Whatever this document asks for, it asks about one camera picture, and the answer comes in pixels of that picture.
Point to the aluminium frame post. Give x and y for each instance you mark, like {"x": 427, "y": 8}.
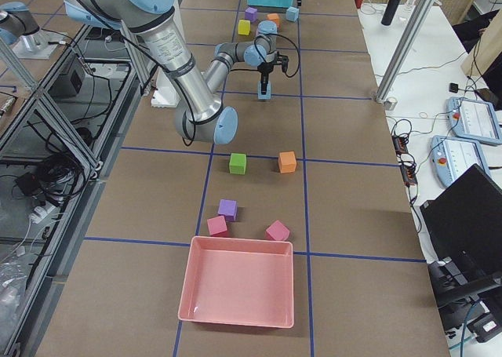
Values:
{"x": 414, "y": 22}

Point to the purple foam block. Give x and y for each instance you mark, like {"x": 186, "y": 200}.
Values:
{"x": 228, "y": 209}
{"x": 251, "y": 14}

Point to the teach pendant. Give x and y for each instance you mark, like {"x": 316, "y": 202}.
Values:
{"x": 473, "y": 119}
{"x": 452, "y": 156}

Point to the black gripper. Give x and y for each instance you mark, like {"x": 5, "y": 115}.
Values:
{"x": 265, "y": 69}

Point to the yellow foam block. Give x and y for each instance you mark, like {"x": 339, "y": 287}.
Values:
{"x": 244, "y": 27}

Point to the green foam block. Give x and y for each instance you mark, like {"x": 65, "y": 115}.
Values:
{"x": 237, "y": 164}

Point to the pink plastic tray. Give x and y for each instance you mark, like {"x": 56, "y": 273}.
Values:
{"x": 242, "y": 282}

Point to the light blue foam block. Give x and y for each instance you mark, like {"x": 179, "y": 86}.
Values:
{"x": 292, "y": 14}
{"x": 263, "y": 91}

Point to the black laptop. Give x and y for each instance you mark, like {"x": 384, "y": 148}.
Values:
{"x": 466, "y": 218}

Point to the black water bottle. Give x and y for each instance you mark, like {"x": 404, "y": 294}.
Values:
{"x": 389, "y": 12}

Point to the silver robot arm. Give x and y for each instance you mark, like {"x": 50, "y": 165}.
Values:
{"x": 200, "y": 114}
{"x": 16, "y": 21}

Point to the magenta foam block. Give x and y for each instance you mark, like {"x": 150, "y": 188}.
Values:
{"x": 277, "y": 231}
{"x": 217, "y": 227}

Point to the brown paper table cover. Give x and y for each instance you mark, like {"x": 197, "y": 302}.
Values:
{"x": 361, "y": 286}

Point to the black power strip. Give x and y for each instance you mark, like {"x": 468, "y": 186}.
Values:
{"x": 406, "y": 161}

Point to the orange foam block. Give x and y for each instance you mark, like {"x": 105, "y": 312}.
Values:
{"x": 287, "y": 162}
{"x": 275, "y": 18}

